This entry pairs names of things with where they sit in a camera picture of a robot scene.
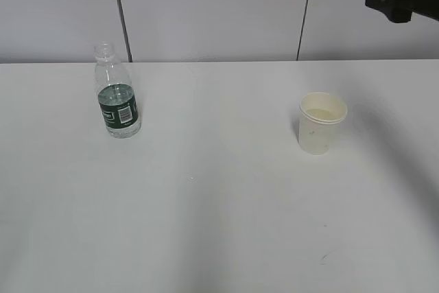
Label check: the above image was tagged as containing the clear green-label water bottle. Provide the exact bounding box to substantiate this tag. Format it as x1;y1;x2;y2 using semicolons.
94;42;141;139

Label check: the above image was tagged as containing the white paper cup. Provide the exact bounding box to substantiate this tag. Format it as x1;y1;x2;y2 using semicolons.
298;92;348;155

